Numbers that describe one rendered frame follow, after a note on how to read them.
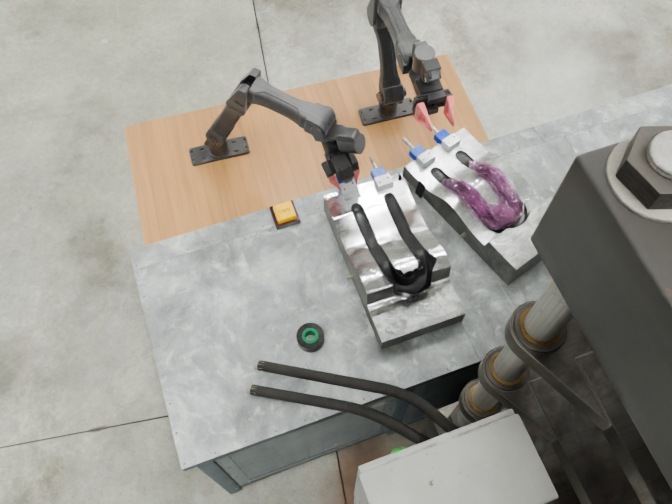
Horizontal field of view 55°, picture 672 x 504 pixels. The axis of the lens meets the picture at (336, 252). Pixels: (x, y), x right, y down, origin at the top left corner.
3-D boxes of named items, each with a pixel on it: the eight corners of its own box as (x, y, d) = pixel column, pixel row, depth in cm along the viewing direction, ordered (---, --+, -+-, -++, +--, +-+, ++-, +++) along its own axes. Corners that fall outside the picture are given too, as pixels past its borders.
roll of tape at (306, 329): (315, 357, 187) (315, 353, 184) (291, 344, 189) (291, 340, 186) (329, 334, 190) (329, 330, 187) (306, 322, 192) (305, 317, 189)
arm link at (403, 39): (431, 53, 182) (396, -21, 195) (400, 60, 181) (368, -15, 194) (425, 83, 193) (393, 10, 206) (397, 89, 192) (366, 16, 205)
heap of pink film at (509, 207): (435, 184, 207) (439, 170, 200) (476, 156, 211) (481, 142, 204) (491, 241, 197) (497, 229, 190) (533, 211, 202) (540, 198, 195)
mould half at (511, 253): (402, 175, 215) (405, 156, 205) (460, 137, 222) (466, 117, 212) (507, 285, 197) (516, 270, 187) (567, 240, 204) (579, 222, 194)
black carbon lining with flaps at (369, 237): (348, 208, 201) (348, 192, 193) (395, 193, 204) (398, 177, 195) (389, 306, 187) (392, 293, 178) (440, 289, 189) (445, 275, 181)
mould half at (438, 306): (323, 210, 209) (322, 187, 197) (398, 186, 213) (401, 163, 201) (380, 349, 188) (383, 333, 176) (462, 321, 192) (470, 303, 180)
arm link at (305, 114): (339, 108, 178) (241, 60, 180) (325, 132, 174) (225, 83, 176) (333, 133, 189) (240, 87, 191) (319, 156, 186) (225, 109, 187)
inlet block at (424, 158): (396, 147, 217) (398, 137, 212) (408, 140, 218) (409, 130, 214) (422, 173, 212) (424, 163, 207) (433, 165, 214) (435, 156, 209)
